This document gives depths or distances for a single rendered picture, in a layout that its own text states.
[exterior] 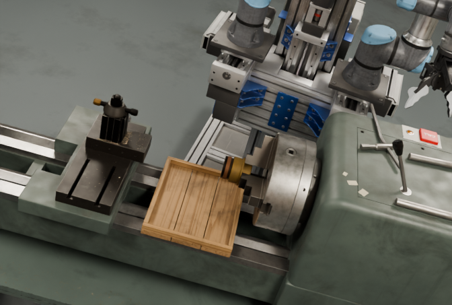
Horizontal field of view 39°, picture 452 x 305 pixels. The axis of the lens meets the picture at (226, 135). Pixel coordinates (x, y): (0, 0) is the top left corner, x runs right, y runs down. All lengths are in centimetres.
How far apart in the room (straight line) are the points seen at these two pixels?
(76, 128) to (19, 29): 236
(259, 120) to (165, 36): 221
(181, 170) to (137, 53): 232
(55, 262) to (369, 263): 112
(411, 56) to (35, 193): 143
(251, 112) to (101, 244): 89
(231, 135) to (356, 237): 183
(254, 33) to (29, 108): 180
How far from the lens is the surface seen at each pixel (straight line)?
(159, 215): 216
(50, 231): 227
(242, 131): 370
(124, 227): 214
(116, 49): 457
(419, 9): 204
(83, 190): 208
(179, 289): 242
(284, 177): 195
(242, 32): 256
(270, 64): 269
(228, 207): 225
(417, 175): 208
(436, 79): 199
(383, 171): 203
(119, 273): 243
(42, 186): 215
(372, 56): 250
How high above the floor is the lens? 244
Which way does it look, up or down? 38 degrees down
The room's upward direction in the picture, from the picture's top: 16 degrees clockwise
